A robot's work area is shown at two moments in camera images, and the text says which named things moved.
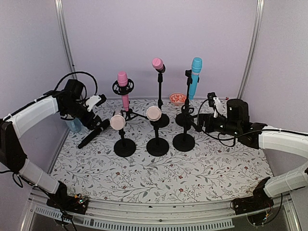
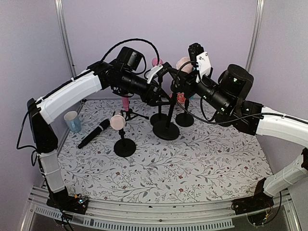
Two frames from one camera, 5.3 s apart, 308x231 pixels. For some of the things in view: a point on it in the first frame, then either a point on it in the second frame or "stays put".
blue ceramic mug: (74, 125) stays put
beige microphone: (153, 113) → (187, 68)
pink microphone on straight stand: (158, 63) stays put
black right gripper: (207, 119) → (186, 81)
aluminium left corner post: (62, 18) stays put
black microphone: (103, 125) stays put
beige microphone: (117, 122) stays put
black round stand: (124, 147) stays put
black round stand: (157, 147) → (167, 131)
